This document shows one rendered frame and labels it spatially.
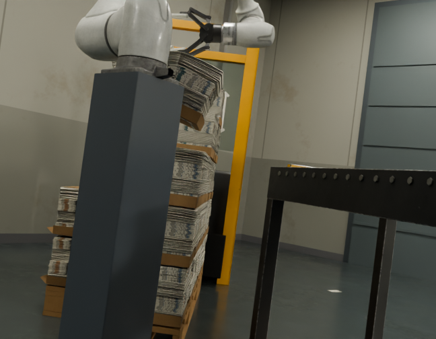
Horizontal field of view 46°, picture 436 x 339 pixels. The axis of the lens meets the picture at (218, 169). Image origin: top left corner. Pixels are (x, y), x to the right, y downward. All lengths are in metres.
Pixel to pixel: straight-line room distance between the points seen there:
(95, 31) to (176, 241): 0.82
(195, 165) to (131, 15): 0.64
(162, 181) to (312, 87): 5.06
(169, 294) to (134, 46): 0.95
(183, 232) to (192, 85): 0.56
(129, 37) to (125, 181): 0.44
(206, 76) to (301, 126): 4.57
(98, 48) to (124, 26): 0.16
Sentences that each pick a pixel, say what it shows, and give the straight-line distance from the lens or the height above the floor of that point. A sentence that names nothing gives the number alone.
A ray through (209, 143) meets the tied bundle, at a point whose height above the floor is 0.90.
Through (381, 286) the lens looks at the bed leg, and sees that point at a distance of 2.17.
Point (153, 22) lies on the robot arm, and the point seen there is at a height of 1.16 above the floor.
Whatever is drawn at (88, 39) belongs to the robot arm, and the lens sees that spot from 1.77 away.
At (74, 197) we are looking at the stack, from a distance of 2.47.
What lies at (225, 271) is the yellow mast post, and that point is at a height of 0.10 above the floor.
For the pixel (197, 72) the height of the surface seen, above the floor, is 1.12.
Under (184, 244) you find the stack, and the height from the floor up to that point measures 0.46.
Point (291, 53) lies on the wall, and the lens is 6.81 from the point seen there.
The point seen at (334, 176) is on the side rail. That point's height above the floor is 0.77.
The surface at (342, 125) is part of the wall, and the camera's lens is 6.24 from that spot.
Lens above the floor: 0.71
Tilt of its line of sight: 1 degrees up
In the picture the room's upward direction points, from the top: 7 degrees clockwise
